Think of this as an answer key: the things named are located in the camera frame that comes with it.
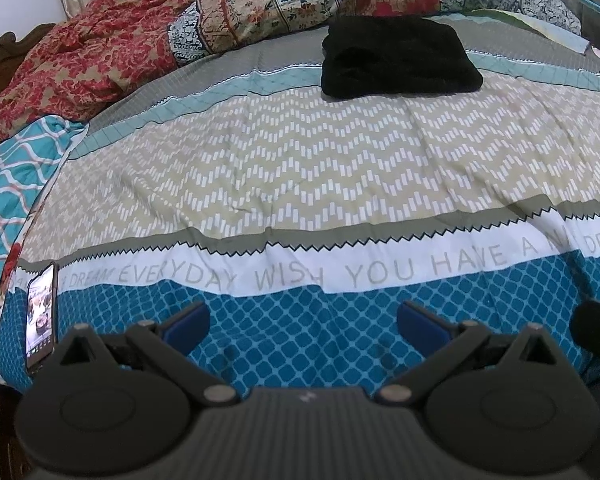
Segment black pants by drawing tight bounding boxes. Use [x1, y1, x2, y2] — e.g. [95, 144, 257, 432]
[321, 15, 483, 99]

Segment smartphone with lit screen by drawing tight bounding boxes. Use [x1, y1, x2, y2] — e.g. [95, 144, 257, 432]
[24, 263, 58, 374]

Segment patterned bedsheet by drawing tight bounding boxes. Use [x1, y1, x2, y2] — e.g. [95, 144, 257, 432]
[0, 14, 600, 391]

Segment teal lattice pillow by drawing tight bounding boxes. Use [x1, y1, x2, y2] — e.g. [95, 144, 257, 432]
[0, 115, 88, 281]

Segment red floral patchwork quilt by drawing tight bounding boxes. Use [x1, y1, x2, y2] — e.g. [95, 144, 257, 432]
[0, 0, 581, 143]

